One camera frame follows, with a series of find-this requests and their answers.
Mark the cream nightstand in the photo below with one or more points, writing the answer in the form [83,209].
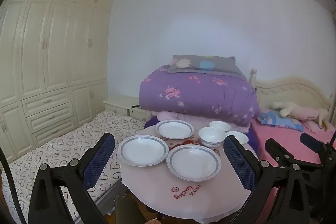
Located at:
[118,102]

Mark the purple floral quilt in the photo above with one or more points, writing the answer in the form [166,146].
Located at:
[197,98]

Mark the cream panelled wardrobe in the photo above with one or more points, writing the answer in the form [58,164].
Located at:
[52,69]

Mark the person's olive trouser leg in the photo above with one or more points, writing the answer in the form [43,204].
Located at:
[130,208]

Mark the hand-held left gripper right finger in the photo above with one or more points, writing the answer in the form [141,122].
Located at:
[240,163]

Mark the pink bedsheet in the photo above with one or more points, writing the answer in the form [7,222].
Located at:
[278,134]

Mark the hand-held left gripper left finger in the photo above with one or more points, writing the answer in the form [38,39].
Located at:
[101,158]

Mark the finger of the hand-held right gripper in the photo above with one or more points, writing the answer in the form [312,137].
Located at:
[275,150]
[312,141]

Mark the blue printed pillow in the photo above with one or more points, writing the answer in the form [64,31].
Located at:
[275,119]

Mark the white plate with grey rim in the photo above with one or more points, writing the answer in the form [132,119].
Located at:
[194,162]
[174,129]
[143,150]

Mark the grey floral pillow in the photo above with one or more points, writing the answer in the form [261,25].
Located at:
[204,64]

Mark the round pink printed table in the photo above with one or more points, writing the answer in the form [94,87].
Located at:
[183,195]

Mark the white bowl with grey band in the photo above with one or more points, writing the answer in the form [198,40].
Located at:
[240,137]
[220,124]
[211,136]

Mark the white heart-print bedsheet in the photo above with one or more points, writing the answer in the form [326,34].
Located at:
[65,140]

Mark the cream and pink plush toy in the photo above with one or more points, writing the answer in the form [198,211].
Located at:
[299,111]

